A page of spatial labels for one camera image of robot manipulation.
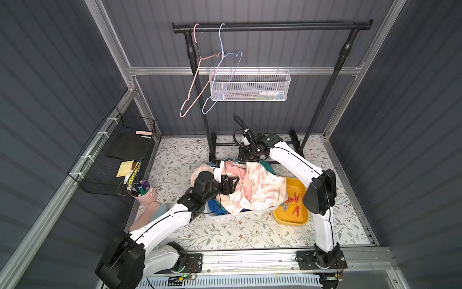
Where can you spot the yellow sticky notepad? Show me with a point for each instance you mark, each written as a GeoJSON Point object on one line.
{"type": "Point", "coordinates": [125, 168]}

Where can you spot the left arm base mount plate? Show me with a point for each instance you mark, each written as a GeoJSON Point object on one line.
{"type": "Point", "coordinates": [188, 263]}

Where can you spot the white mesh hanging cup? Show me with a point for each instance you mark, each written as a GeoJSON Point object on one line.
{"type": "Point", "coordinates": [250, 85]}

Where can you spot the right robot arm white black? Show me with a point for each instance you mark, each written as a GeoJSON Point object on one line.
{"type": "Point", "coordinates": [320, 185]}

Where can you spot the black wire mesh basket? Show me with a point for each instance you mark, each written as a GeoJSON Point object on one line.
{"type": "Point", "coordinates": [122, 137]}

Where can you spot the pink wire hanger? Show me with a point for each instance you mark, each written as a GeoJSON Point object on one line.
{"type": "Point", "coordinates": [183, 112]}

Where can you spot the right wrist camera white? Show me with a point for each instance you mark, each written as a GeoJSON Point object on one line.
{"type": "Point", "coordinates": [247, 137]}

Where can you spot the black clothes rack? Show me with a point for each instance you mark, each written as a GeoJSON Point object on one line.
{"type": "Point", "coordinates": [353, 27]}

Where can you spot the pink and teal flat cases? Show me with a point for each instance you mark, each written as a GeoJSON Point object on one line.
{"type": "Point", "coordinates": [153, 211]}

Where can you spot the pink pen cup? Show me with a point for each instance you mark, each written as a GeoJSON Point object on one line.
{"type": "Point", "coordinates": [143, 193]}

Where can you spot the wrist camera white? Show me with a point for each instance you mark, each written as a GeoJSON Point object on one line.
{"type": "Point", "coordinates": [218, 170]}
{"type": "Point", "coordinates": [247, 137]}

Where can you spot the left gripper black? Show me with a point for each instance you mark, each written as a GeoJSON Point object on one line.
{"type": "Point", "coordinates": [224, 184]}

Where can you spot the yellow clothespin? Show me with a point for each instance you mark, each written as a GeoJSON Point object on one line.
{"type": "Point", "coordinates": [293, 206]}

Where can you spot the green jacket orange letter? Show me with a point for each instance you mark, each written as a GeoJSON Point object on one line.
{"type": "Point", "coordinates": [269, 168]}

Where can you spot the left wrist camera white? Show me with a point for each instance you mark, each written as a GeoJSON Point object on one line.
{"type": "Point", "coordinates": [218, 170]}

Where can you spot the yellow plastic tray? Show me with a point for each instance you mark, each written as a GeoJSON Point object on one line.
{"type": "Point", "coordinates": [285, 217]}

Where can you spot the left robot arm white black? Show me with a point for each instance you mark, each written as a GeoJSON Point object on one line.
{"type": "Point", "coordinates": [131, 257]}

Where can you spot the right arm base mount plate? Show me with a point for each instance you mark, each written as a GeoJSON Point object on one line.
{"type": "Point", "coordinates": [318, 259]}

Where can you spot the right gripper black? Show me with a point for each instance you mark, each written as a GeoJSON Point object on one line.
{"type": "Point", "coordinates": [249, 155]}

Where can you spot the blue red white jacket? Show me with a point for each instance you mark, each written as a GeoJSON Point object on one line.
{"type": "Point", "coordinates": [215, 208]}

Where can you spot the red clothespin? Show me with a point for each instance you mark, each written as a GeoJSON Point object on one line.
{"type": "Point", "coordinates": [297, 211]}

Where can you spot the pink floral garment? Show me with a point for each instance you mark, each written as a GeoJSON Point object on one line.
{"type": "Point", "coordinates": [252, 188]}

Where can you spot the white perforated laundry basket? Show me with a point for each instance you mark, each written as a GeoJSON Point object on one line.
{"type": "Point", "coordinates": [214, 216]}

